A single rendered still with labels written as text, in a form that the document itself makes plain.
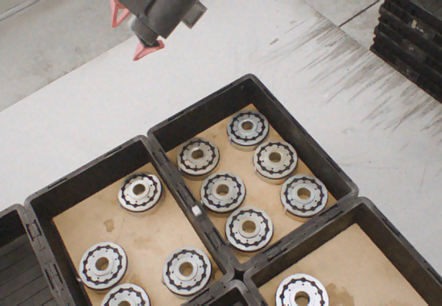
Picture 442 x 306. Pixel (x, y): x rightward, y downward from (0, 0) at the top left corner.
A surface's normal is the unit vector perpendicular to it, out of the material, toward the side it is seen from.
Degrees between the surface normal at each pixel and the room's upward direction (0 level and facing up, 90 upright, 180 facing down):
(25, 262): 0
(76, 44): 0
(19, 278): 0
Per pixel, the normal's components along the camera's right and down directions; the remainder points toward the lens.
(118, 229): -0.10, -0.51
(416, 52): -0.81, 0.55
